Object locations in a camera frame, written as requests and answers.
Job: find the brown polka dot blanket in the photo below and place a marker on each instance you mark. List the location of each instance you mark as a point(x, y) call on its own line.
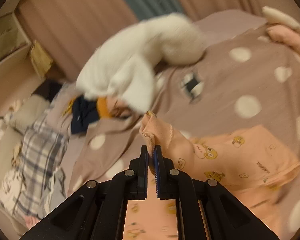
point(240, 83)

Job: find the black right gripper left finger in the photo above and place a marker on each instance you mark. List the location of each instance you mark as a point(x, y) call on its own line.
point(112, 197)

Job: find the plaid grey white garment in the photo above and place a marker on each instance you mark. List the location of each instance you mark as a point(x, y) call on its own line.
point(42, 151)

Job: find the straw woven item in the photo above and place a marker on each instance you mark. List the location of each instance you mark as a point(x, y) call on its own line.
point(40, 59)

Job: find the folded cream garment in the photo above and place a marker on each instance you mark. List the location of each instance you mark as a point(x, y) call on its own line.
point(275, 16)

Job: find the peach cartoon print shirt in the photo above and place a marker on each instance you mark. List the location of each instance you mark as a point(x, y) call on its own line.
point(252, 163)

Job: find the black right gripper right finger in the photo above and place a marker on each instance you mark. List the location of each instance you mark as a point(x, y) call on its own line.
point(174, 184)

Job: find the orange garment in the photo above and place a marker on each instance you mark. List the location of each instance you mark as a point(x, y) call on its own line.
point(102, 108)

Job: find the pink curtain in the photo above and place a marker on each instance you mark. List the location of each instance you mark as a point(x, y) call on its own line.
point(70, 30)

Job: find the white shelf unit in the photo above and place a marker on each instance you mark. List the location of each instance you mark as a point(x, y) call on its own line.
point(12, 36)

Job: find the white fluffy garment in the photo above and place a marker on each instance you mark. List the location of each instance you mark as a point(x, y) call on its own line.
point(123, 66)

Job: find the navy blue garment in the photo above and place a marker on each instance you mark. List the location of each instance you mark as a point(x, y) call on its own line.
point(84, 112)

